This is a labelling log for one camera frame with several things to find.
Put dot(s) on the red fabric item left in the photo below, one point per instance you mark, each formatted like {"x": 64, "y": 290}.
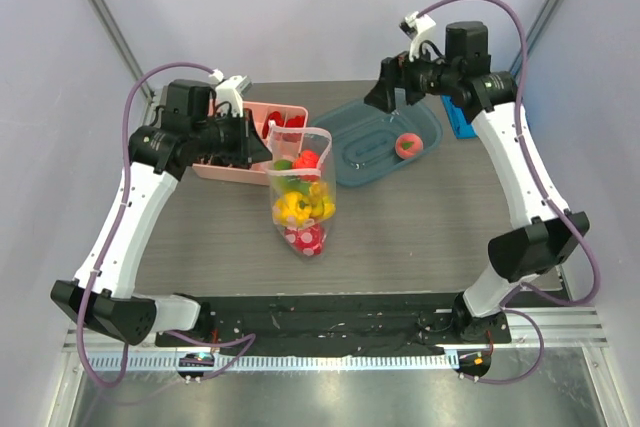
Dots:
{"x": 275, "y": 118}

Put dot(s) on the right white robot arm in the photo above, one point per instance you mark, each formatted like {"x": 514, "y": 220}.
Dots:
{"x": 545, "y": 231}

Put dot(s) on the red strawberry toy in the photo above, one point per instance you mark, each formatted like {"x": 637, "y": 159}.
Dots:
{"x": 306, "y": 160}

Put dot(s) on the red fabric item right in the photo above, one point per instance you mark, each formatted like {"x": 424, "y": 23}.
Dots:
{"x": 298, "y": 121}

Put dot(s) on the yellow bell pepper toy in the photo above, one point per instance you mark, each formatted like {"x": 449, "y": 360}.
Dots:
{"x": 292, "y": 209}

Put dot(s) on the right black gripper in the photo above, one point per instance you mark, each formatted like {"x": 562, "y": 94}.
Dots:
{"x": 396, "y": 78}

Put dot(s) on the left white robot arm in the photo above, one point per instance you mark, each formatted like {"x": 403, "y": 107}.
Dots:
{"x": 198, "y": 120}

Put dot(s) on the clear pink zip top bag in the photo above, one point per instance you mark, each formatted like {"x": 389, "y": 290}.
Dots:
{"x": 287, "y": 143}

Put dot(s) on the teal plastic fruit tray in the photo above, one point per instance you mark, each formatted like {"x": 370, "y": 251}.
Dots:
{"x": 364, "y": 138}

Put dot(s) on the yellow banana bunch toy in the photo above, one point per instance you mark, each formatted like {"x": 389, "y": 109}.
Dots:
{"x": 322, "y": 203}

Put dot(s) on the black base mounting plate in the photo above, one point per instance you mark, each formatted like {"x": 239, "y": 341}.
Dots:
{"x": 345, "y": 324}

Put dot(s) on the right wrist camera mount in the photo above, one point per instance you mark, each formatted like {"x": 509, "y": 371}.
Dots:
{"x": 417, "y": 27}

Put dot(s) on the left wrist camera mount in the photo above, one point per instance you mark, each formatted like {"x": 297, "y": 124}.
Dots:
{"x": 228, "y": 100}

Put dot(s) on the pink divided organizer box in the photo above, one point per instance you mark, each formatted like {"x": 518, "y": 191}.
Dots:
{"x": 215, "y": 170}

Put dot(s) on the white slotted cable duct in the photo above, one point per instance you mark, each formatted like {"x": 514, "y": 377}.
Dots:
{"x": 192, "y": 361}

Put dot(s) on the pink peach toy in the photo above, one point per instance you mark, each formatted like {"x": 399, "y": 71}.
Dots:
{"x": 408, "y": 145}

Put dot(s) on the green lime toy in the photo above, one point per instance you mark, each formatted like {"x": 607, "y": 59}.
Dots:
{"x": 282, "y": 165}

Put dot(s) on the green cucumber toy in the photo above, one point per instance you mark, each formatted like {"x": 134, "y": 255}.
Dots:
{"x": 286, "y": 183}

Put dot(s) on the folded blue cloth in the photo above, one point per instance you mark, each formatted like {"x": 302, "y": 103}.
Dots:
{"x": 460, "y": 127}

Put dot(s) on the red fabric item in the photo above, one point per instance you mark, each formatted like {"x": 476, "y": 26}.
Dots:
{"x": 298, "y": 121}
{"x": 275, "y": 118}

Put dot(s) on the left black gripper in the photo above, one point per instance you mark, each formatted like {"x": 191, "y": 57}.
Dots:
{"x": 249, "y": 147}

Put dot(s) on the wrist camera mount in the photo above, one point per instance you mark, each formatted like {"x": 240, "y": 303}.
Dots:
{"x": 228, "y": 100}
{"x": 417, "y": 27}

